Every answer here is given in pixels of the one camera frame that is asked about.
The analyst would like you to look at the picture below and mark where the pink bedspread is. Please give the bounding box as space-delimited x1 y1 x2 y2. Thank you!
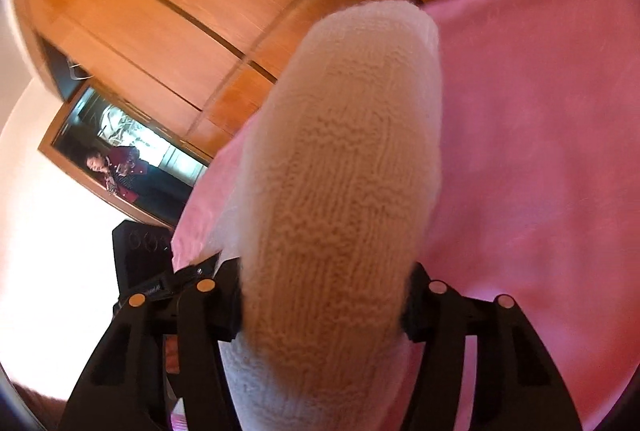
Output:
169 0 640 431

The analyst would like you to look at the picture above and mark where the black speaker box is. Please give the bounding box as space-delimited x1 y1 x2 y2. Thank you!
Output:
112 221 172 298

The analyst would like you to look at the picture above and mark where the white knitted sweater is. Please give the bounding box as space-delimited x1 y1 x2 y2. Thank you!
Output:
221 1 442 430

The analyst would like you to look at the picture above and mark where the wooden framed mirror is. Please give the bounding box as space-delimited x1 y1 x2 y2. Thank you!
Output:
39 82 207 227

